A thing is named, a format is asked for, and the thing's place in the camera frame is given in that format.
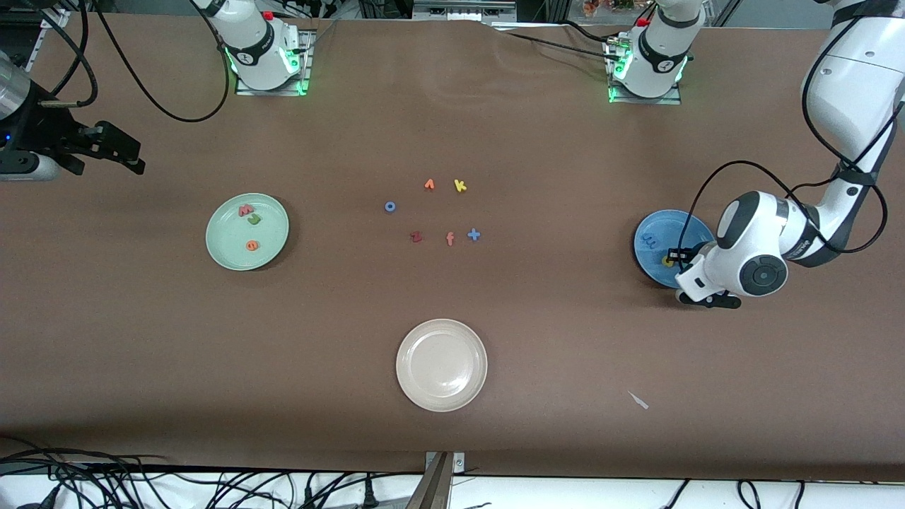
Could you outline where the blue plate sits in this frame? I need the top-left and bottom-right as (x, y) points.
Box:
(633, 209), (716, 287)

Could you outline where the pale green plate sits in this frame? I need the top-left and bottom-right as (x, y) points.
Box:
(205, 192), (290, 271)

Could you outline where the off-white plate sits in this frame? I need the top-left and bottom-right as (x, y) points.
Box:
(396, 318), (489, 413)

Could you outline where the silver clamp plate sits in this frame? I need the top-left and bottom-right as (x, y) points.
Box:
(424, 451), (466, 473)

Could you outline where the grey metal box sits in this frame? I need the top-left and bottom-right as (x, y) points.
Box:
(414, 0), (517, 21)

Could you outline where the grey metal bar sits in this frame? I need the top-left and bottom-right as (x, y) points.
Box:
(405, 452), (453, 509)

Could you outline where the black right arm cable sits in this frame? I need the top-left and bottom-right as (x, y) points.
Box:
(92, 0), (230, 124)
(32, 0), (100, 111)

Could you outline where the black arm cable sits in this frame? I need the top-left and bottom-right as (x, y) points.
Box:
(684, 14), (905, 257)
(92, 0), (230, 124)
(32, 0), (100, 111)

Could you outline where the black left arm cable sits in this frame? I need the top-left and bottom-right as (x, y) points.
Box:
(684, 14), (905, 257)

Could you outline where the aluminium frame profile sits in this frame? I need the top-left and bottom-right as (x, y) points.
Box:
(25, 8), (71, 75)

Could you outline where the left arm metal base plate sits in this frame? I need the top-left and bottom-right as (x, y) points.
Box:
(607, 35), (683, 105)

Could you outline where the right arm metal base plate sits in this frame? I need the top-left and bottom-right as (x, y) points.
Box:
(235, 30), (313, 96)

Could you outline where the black cable on table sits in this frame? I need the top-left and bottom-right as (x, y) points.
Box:
(495, 20), (623, 61)

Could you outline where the tangle of black cables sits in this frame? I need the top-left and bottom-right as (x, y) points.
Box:
(0, 435), (425, 509)

